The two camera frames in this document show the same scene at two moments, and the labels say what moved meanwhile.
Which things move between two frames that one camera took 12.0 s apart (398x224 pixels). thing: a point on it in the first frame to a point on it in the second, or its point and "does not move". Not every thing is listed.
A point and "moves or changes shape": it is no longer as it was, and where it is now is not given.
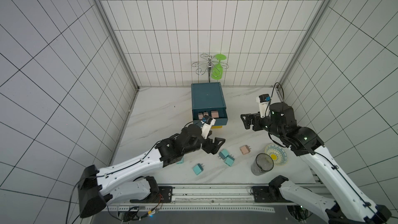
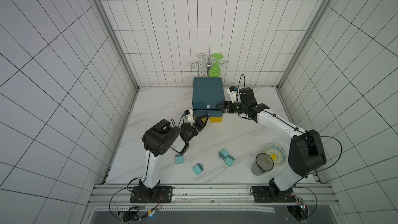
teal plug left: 181,162 does not move
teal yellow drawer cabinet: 207,97 moves or changes shape
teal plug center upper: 223,154 does not move
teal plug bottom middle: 198,169 does not move
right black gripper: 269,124 to 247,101
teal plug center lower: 229,160 does not move
